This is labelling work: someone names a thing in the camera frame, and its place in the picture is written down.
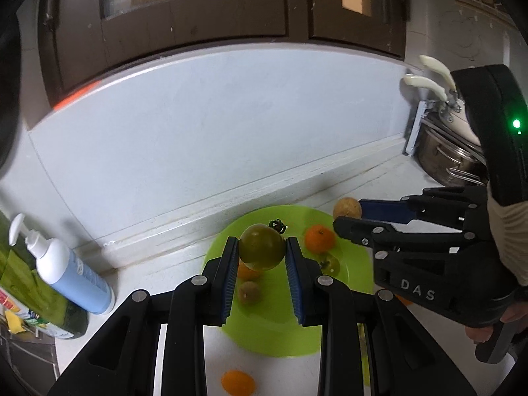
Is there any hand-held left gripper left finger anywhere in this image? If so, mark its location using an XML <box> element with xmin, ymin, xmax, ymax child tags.
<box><xmin>47</xmin><ymin>237</ymin><xmax>240</xmax><ymax>396</ymax></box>

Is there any person's right hand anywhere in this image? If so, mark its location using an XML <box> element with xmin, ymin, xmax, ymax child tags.
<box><xmin>464</xmin><ymin>292</ymin><xmax>523</xmax><ymax>344</ymax></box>

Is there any dark brown window frame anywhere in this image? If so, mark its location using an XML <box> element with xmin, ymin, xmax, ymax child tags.
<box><xmin>37</xmin><ymin>0</ymin><xmax>412</xmax><ymax>110</ymax></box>

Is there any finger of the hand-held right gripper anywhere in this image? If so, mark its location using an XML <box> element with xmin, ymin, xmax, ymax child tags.
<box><xmin>333</xmin><ymin>215</ymin><xmax>491</xmax><ymax>253</ymax></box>
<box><xmin>359</xmin><ymin>186</ymin><xmax>490</xmax><ymax>232</ymax></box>

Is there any large stainless steel pot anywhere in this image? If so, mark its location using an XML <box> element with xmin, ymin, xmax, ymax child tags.
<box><xmin>414</xmin><ymin>121</ymin><xmax>490</xmax><ymax>189</ymax></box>

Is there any white pump bottle blue label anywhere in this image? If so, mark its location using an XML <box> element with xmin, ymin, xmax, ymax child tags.
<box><xmin>9</xmin><ymin>213</ymin><xmax>116</xmax><ymax>315</ymax></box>

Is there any green plate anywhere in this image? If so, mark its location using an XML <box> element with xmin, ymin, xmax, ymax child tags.
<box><xmin>202</xmin><ymin>205</ymin><xmax>375</xmax><ymax>359</ymax></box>

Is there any green dish soap bottle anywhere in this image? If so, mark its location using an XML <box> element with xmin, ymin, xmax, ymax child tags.
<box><xmin>0</xmin><ymin>210</ymin><xmax>88</xmax><ymax>341</ymax></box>

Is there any small brown round fruit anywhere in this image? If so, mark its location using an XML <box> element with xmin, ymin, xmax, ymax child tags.
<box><xmin>333</xmin><ymin>197</ymin><xmax>364</xmax><ymax>219</ymax></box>
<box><xmin>238</xmin><ymin>281</ymin><xmax>261</xmax><ymax>306</ymax></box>

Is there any person's right forearm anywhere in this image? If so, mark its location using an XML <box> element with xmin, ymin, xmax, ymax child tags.
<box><xmin>487</xmin><ymin>183</ymin><xmax>528</xmax><ymax>287</ymax></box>

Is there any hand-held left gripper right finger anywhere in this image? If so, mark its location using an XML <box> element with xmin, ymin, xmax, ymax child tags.
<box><xmin>284</xmin><ymin>237</ymin><xmax>475</xmax><ymax>396</ymax></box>

